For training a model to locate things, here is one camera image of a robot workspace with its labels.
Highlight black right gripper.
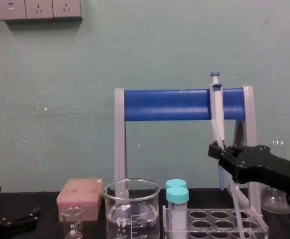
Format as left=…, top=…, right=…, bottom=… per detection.
left=208, top=143, right=290, bottom=200

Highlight teal capped centrifuge tube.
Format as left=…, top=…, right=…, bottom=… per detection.
left=165, top=187, right=190, bottom=239
left=165, top=179, right=188, bottom=190

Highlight clear acrylic tube rack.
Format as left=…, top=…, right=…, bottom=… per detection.
left=162, top=205, right=270, bottom=239

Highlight small glass beaker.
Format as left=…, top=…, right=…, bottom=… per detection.
left=60, top=207, right=84, bottom=239

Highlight clear glass conical flask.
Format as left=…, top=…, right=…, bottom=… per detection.
left=261, top=140, right=290, bottom=215

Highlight pink pipette tip box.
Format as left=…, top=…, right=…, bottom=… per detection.
left=56, top=178, right=103, bottom=222

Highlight blue and grey pipette stand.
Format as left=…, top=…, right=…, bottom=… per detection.
left=114, top=85, right=263, bottom=215

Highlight large glass beaker with water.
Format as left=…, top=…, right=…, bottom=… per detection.
left=100, top=178, right=161, bottom=239

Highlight grey wall switch plate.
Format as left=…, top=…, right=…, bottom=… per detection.
left=0, top=0, right=27, bottom=20

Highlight grey wall power socket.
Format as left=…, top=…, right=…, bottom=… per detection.
left=53, top=0, right=82, bottom=18
left=25, top=0, right=54, bottom=19

